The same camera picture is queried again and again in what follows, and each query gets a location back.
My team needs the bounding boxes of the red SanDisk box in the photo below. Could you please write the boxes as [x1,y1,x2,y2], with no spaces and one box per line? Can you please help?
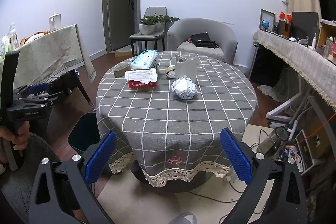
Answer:
[127,81,157,89]

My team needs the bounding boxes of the white torn paper box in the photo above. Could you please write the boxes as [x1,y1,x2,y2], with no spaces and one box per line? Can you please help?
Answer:
[125,68,157,85]

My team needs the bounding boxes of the blue white tissue pack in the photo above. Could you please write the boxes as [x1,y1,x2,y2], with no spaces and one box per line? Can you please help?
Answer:
[130,50,158,70]

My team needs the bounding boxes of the black trash bin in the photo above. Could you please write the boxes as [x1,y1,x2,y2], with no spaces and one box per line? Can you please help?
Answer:
[68,112,100,155]

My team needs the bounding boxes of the person's left hand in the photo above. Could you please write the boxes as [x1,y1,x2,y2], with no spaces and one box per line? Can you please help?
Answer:
[0,121,30,164]

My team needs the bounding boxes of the beige side tablecloth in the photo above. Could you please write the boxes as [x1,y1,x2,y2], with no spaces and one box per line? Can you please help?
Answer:
[14,24,96,88]

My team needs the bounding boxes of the white kettle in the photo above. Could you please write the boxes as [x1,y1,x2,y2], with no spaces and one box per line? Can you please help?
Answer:
[49,12,62,32]

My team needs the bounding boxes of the grey checked tablecloth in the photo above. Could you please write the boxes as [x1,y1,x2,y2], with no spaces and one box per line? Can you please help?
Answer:
[96,51,258,188]

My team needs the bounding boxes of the brown cardboard piece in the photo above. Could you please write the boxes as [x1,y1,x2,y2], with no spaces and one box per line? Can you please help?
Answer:
[113,65,131,78]

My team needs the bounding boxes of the grey cardboard piece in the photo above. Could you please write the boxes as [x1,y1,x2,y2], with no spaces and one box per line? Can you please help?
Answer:
[174,55,197,83]

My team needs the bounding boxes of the beige fringed desk cloth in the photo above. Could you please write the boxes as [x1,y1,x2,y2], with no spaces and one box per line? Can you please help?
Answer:
[253,30,336,109]

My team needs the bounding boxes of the black handbag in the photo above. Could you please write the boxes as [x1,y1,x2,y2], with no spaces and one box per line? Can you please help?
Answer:
[191,32,217,48]

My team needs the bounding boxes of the potted green plant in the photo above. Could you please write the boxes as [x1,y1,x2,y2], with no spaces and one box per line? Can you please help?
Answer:
[139,14,179,35]

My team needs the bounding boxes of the grey armchair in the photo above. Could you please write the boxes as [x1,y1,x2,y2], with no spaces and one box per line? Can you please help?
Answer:
[166,18,238,65]

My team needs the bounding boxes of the grey dining chair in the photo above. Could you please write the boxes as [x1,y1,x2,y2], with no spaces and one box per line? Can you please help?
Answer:
[129,6,167,56]

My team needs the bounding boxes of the small blue globe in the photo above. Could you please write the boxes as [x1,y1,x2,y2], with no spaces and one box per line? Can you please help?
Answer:
[261,19,270,31]

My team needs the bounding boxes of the black monitor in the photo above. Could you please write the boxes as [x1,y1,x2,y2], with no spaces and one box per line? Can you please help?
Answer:
[290,12,319,40]

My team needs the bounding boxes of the wooden desk shelf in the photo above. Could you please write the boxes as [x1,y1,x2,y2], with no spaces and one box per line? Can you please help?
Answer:
[316,19,335,64]

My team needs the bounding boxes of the picture frame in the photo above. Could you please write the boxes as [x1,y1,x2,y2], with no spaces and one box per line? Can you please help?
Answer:
[259,9,276,32]

